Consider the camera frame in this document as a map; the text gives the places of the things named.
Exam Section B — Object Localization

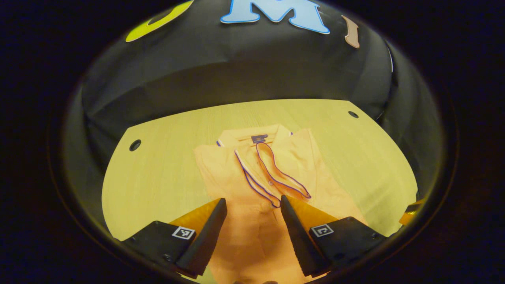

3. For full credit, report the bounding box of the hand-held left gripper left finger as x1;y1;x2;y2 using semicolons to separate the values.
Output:
120;198;228;278

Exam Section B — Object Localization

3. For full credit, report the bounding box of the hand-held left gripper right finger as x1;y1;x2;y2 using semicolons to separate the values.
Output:
281;195;389;278

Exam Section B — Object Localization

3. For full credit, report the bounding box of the orange T-shirt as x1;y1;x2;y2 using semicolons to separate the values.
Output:
194;124;369;284

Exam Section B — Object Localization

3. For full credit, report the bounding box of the black backdrop cloth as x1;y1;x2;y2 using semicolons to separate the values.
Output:
63;0;444;221

